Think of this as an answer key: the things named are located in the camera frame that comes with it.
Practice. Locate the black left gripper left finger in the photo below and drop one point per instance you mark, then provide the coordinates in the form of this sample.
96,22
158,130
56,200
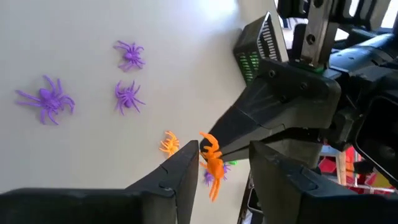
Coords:
168,193

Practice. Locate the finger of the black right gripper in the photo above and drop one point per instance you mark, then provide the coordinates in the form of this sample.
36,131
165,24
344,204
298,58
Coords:
289,143
280,99

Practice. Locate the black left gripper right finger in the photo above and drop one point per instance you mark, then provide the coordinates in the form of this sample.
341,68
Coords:
280,193

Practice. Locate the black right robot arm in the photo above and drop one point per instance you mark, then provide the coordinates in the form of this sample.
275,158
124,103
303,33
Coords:
289,7

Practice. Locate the purple plastic spider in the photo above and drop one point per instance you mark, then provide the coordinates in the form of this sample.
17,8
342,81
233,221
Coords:
207,178
127,98
48,99
130,56

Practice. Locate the red plastic crate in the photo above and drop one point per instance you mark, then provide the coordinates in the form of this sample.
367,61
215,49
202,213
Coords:
351,155

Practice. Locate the black plastic basket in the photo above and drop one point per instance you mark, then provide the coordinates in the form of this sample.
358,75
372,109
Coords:
248,40

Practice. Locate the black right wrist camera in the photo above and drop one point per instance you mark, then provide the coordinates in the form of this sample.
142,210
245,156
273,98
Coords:
377,137

